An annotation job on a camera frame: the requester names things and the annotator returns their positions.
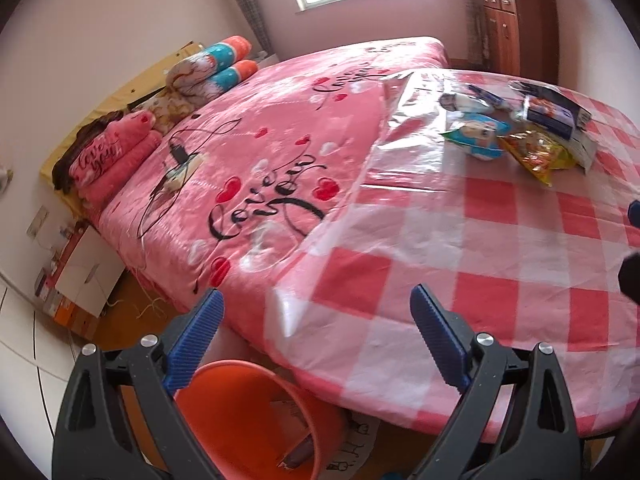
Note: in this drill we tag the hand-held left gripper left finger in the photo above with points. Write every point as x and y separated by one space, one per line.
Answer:
200 340

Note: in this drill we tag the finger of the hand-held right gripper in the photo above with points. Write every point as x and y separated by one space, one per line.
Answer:
631 276
635 213

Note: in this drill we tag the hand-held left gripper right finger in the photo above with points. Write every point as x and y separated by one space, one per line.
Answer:
440 340

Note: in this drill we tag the orange plastic bucket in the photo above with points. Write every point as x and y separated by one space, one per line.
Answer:
240 410

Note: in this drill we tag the yellow noodle packet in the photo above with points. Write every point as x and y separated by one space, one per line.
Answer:
537 156

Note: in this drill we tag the small blue box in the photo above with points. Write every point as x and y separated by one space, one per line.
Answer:
552 111

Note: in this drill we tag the silver foil wrapper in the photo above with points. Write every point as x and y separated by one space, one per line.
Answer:
522 105

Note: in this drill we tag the blue white snack packet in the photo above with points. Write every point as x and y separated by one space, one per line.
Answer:
477 136

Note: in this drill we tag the blue white tube box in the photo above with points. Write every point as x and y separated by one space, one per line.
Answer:
492 96

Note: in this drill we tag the white blue wrapper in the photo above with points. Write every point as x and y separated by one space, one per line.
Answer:
465 103

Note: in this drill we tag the red white checked tablecloth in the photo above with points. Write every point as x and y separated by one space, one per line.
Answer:
500 285

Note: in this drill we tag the white nightstand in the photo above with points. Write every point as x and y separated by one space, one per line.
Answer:
87 280

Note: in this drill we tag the white printed stool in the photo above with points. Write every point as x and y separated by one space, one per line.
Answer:
352 440

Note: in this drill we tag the orange box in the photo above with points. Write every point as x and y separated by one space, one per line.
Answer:
62 312

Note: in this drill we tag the white shoe box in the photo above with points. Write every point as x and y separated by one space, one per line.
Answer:
55 260

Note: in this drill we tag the white power strip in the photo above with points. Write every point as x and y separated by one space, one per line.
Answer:
187 167

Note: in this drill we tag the white wardrobe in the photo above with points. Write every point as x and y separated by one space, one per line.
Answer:
25 350

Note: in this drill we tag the folded pink blanket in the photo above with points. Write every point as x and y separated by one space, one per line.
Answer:
107 147
125 172

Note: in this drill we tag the black charger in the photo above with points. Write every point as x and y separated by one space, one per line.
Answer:
177 152

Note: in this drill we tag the bed with pink blanket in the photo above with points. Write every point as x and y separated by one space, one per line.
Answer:
280 160

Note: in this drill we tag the brown wooden cabinet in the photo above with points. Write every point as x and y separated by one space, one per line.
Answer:
520 30

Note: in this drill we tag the dark brown fuzzy cloth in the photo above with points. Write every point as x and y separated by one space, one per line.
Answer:
82 137

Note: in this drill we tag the beige floral pillow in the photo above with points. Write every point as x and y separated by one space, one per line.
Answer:
165 107

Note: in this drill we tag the grey checked curtain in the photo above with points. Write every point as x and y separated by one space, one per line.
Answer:
250 5
472 20

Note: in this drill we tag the rolled teal orange quilt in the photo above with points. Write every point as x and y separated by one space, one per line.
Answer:
215 57
225 80

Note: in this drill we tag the yellow headboard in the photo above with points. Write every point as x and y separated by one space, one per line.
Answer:
135 80

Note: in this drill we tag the wall socket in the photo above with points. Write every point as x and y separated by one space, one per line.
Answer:
37 222

